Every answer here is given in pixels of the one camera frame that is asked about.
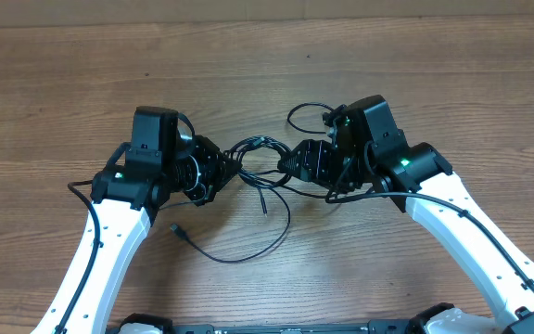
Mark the short black usb cable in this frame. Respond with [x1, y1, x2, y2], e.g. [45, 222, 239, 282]
[170, 173, 328, 264]

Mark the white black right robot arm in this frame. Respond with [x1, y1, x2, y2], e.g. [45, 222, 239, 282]
[278, 95, 534, 333]

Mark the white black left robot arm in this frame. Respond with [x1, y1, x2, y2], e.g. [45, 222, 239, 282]
[35, 106, 241, 334]

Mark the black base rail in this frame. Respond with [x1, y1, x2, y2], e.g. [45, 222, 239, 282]
[104, 303, 500, 334]

